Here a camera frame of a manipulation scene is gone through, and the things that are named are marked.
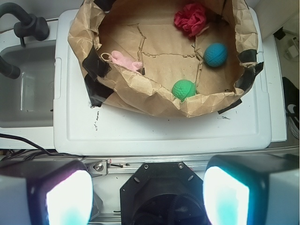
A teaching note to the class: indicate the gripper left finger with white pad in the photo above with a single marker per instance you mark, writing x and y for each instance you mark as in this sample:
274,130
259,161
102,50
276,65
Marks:
47,192

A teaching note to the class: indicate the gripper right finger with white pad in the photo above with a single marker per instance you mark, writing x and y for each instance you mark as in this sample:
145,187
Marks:
254,189

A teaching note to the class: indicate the green dimpled ball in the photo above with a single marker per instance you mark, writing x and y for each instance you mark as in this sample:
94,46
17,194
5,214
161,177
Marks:
183,89

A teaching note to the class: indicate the blue dimpled ball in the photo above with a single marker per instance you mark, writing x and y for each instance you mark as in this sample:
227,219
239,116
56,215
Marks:
215,55

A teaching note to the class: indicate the grey sink basin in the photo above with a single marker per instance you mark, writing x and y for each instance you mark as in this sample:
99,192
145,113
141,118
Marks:
27,101

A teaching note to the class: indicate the black and white shoe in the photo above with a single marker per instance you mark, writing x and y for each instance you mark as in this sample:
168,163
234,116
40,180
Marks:
292,106

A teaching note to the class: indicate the brown paper bag tray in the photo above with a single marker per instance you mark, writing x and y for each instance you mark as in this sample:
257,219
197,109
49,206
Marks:
144,31

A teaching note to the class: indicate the pink plush bunny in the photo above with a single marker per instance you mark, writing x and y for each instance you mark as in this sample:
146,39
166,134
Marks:
121,60

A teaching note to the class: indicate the black sink faucet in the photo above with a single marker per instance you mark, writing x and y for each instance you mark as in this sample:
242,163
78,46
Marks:
28,25

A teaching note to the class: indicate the red crumpled tissue paper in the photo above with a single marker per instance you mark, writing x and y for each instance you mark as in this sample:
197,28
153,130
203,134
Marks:
191,19

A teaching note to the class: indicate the aluminium extrusion rail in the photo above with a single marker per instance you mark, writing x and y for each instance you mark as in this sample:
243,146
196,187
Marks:
196,162

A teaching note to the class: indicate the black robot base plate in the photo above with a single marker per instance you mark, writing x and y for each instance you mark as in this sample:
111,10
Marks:
163,194

